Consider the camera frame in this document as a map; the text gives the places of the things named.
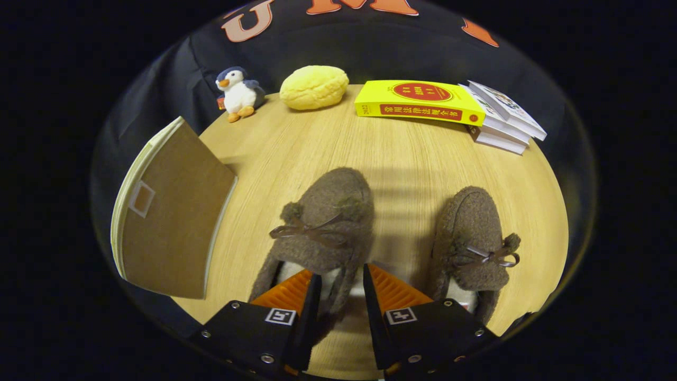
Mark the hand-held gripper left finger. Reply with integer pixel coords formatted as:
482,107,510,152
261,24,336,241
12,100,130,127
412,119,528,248
190,270,322,377

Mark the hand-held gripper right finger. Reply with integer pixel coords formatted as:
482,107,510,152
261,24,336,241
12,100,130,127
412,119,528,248
363,264,500,371

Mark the brown fuzzy shoe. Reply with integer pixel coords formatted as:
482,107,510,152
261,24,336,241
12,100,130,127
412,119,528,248
427,186,522,324
249,167,375,318

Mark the beige fabric storage box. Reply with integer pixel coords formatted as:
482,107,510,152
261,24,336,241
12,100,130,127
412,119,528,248
110,116,238,300

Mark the yellow book with red circle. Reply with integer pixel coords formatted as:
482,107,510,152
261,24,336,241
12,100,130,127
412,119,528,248
354,80,486,127

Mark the yellow bun-shaped plush cushion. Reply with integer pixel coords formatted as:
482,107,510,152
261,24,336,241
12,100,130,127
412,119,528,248
279,65,350,111

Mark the penguin plush toy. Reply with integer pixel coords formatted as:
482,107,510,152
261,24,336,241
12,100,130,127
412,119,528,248
215,66,267,123

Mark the white book with illustrated cover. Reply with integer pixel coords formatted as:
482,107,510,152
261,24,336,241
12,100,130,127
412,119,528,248
468,80,548,141

